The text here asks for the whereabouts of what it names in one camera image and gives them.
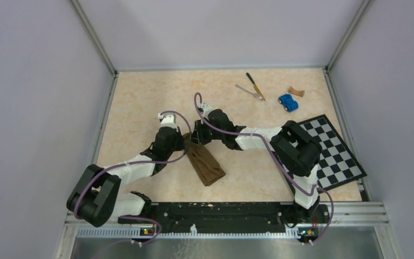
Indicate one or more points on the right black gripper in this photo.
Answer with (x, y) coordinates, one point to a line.
(198, 135)

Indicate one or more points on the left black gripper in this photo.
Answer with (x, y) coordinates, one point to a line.
(180, 138)

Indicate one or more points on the brown cloth napkin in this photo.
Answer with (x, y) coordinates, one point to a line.
(204, 163)

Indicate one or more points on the black-handled knife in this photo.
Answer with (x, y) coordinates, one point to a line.
(256, 88)

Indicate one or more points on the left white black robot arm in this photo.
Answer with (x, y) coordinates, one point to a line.
(95, 195)

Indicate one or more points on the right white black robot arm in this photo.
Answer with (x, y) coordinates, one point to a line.
(290, 146)

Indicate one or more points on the blue toy car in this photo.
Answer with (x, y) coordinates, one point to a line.
(288, 102)

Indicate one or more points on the small brown wooden piece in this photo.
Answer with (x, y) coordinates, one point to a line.
(299, 93)

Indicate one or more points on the black white checkerboard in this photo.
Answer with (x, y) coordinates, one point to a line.
(337, 166)

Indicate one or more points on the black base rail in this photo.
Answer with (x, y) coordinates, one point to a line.
(233, 217)

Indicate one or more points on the aluminium frame rail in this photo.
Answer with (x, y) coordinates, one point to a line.
(360, 214)

